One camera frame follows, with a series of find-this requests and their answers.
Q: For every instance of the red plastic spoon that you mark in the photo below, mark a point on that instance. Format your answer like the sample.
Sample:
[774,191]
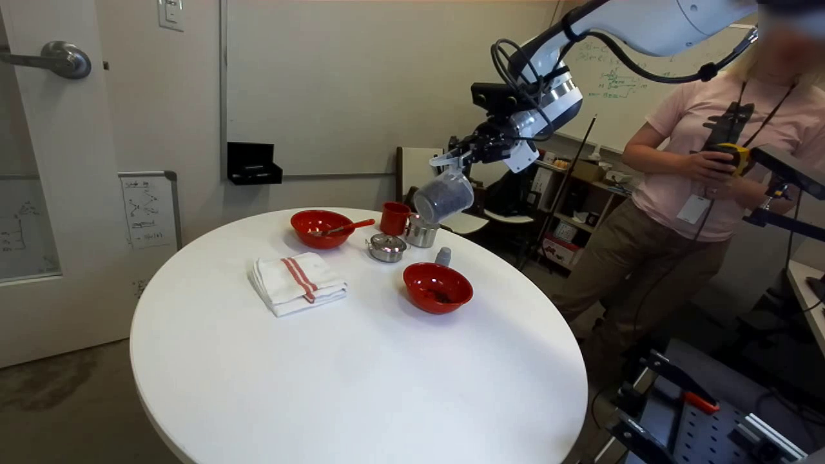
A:
[351,229]

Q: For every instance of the person in pink shirt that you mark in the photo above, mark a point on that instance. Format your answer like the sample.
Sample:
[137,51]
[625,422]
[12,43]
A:
[679,222]

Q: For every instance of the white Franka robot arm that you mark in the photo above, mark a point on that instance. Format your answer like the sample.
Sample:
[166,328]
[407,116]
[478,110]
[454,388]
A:
[654,21]

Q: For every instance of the black yellow hand controller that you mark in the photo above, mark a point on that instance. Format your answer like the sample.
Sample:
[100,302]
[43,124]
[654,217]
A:
[729,144]

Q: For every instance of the large wall whiteboard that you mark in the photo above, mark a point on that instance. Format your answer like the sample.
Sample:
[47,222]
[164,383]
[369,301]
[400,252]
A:
[363,87]

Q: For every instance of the black marker tray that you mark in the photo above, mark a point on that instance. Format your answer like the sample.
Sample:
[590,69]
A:
[253,165]

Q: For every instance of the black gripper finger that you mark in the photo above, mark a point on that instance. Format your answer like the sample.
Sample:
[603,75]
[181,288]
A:
[469,145]
[452,163]

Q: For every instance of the small leaning whiteboard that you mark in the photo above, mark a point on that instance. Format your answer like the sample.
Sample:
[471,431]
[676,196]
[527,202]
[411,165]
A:
[149,209]

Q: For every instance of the white towel red stripes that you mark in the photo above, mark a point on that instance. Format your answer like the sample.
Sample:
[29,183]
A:
[297,284]

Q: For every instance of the red cup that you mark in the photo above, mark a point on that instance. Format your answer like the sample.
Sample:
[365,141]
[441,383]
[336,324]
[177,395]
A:
[396,220]

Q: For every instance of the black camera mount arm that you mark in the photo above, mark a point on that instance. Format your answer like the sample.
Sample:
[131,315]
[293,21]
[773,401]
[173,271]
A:
[787,177]

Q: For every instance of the red bowl with spoon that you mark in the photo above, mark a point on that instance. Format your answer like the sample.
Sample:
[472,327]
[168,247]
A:
[314,231]

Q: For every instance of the black metal cart frame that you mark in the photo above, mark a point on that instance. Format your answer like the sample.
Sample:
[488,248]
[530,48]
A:
[688,430]

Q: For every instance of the shiny metal cup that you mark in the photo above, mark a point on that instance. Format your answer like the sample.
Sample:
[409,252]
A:
[421,236]

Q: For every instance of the background shelf with items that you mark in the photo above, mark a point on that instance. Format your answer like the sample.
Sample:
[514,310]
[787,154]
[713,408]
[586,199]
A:
[577,208]

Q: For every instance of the white light switch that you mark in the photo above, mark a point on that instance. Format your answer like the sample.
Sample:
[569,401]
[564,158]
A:
[172,13]

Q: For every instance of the orange bowl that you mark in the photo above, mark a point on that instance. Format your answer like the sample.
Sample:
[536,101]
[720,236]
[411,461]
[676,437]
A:
[440,288]

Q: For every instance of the small grey shaker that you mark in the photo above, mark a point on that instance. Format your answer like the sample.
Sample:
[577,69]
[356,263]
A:
[445,256]

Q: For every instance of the glass cup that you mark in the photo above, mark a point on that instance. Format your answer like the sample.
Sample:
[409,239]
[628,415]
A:
[387,248]

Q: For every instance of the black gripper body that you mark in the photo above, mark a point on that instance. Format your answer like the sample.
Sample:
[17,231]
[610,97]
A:
[508,137]

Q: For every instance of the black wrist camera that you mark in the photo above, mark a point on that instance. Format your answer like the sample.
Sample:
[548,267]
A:
[502,100]

